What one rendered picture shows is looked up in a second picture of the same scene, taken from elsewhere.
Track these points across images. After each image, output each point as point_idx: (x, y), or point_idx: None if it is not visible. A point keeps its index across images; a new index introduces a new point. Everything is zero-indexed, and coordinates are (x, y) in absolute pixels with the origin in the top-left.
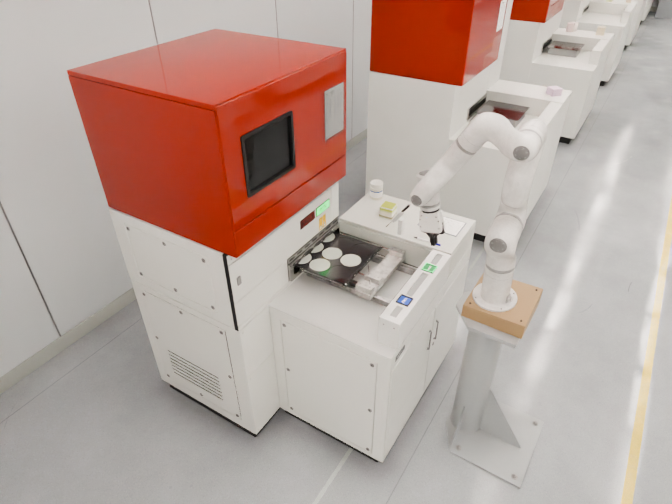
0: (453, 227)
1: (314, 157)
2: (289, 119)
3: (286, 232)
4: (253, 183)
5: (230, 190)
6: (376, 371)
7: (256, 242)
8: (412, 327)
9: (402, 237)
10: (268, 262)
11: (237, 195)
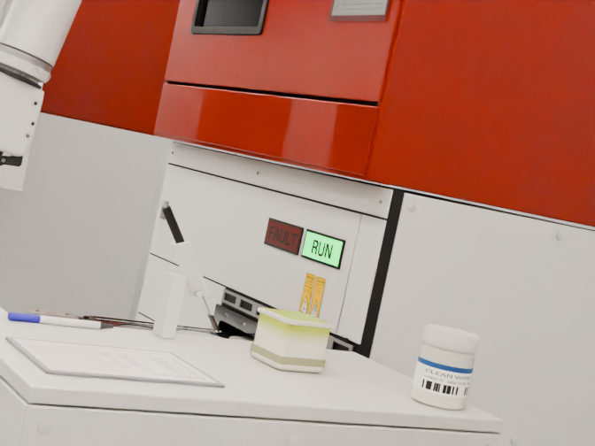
0: (61, 355)
1: (299, 42)
2: None
3: (243, 211)
4: (207, 16)
5: (181, 0)
6: None
7: (174, 134)
8: None
9: (138, 329)
10: (202, 239)
11: (184, 16)
